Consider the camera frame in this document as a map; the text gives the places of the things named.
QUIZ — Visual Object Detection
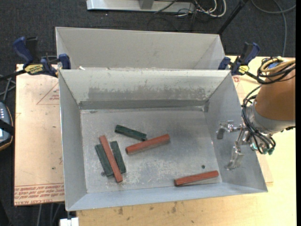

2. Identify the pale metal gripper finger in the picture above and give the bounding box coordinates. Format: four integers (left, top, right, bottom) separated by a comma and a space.
225, 145, 246, 171
215, 120, 236, 140

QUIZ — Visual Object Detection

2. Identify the red-brown flat block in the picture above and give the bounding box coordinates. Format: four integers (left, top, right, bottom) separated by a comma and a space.
125, 133, 171, 156
174, 170, 220, 187
98, 135, 124, 184

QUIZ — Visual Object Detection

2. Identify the grey metal bin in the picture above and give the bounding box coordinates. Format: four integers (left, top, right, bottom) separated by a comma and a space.
55, 26, 269, 212

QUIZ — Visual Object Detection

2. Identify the dark green flat block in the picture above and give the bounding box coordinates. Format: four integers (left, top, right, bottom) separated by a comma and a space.
95, 144, 115, 177
114, 124, 148, 142
110, 140, 127, 175

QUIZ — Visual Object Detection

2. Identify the brown cardboard board red print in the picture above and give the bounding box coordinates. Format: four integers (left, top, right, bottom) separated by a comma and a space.
14, 64, 275, 206

